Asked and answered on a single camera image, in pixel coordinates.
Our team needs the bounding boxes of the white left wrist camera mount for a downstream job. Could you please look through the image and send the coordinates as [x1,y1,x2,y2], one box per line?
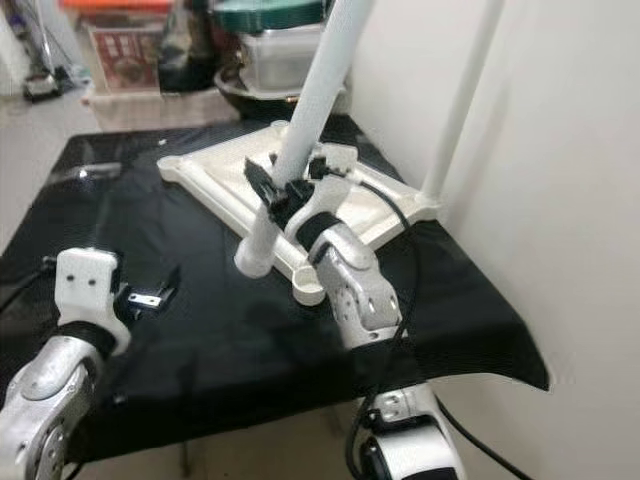
[55,247,133,353]

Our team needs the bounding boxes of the white plastic table top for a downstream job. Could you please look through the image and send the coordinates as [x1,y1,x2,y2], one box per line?
[157,120,441,306]

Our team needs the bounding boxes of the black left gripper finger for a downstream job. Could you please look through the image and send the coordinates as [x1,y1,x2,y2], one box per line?
[145,265,183,313]

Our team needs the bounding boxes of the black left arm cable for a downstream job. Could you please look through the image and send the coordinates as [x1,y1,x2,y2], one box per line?
[0,262,61,313]

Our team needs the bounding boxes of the clear plastic storage box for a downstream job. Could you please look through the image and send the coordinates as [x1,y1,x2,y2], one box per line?
[240,28,336,101]

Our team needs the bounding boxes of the green pot lid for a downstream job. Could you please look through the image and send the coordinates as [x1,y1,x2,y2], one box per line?
[212,0,326,36]

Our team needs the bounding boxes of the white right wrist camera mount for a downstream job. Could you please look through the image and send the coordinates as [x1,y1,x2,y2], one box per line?
[300,143,361,246]

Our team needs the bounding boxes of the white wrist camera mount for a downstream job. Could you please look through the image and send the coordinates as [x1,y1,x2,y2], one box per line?
[300,143,361,246]
[55,247,133,353]

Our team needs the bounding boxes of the clear bin with orange lid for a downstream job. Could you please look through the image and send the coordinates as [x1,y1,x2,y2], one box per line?
[60,0,176,96]

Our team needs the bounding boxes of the beige cloth-covered bench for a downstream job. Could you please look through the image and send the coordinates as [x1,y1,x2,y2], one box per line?
[85,88,231,131]

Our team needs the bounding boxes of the black metal basin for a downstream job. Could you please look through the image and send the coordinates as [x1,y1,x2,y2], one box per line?
[215,75,346,121]

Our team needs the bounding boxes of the black tablecloth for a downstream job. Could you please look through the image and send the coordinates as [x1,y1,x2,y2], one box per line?
[0,125,551,466]

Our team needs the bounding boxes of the glossy black bag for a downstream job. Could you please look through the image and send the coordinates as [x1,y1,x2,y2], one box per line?
[157,0,218,93]

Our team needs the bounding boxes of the red food-print box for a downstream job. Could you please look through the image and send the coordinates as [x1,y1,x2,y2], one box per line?
[90,25,161,93]

